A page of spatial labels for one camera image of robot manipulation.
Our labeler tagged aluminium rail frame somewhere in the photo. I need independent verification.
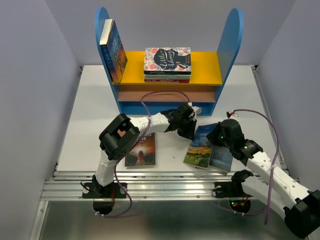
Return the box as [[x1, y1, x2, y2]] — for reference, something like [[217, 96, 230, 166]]
[[30, 65, 295, 240]]

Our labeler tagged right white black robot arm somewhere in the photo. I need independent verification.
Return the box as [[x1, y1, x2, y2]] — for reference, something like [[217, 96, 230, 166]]
[[206, 118, 320, 239]]

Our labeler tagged red spine book in stack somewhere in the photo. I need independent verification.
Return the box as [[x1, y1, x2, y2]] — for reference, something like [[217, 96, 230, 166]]
[[144, 78, 190, 84]]

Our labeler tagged Jane Eyre blue book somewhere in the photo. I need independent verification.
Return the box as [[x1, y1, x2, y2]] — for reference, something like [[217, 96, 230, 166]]
[[99, 19, 128, 84]]

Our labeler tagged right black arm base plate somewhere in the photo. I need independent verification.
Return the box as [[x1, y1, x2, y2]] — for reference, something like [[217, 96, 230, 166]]
[[211, 179, 268, 199]]

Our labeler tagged Little Women floral book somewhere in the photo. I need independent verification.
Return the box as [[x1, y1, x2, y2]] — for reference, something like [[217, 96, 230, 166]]
[[143, 47, 192, 76]]

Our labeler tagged blue yellow wooden bookshelf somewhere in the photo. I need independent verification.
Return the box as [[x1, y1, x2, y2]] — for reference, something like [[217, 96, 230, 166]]
[[95, 7, 244, 116]]

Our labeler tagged Animal Farm book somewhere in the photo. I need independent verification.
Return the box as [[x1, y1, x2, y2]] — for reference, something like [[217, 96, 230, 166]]
[[183, 123, 216, 170]]

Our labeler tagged Three Days To See book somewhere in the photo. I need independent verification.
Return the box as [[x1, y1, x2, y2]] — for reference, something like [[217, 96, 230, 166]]
[[124, 133, 156, 168]]

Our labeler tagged Nineteen Eighty-Four blue book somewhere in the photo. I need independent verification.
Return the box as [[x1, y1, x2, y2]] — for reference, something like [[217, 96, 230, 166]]
[[209, 145, 233, 173]]

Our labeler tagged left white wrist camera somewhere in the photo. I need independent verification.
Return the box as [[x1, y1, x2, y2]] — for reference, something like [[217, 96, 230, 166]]
[[187, 102, 202, 120]]

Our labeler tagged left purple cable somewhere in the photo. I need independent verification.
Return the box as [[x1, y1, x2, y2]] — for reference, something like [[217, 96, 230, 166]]
[[93, 90, 193, 218]]

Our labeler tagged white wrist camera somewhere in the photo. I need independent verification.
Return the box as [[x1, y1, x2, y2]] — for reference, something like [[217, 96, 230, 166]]
[[226, 110, 240, 121], [187, 102, 202, 120]]

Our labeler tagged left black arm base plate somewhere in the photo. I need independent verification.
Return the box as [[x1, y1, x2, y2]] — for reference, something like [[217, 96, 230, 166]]
[[80, 182, 127, 199]]

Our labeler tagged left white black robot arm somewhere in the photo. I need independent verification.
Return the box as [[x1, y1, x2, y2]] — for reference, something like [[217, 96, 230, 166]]
[[90, 102, 202, 197]]

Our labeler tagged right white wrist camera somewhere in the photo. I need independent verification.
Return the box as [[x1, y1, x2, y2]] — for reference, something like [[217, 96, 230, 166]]
[[226, 110, 240, 121]]

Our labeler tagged green spine book in stack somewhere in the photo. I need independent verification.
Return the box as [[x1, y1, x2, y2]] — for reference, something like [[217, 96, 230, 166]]
[[144, 74, 191, 80]]

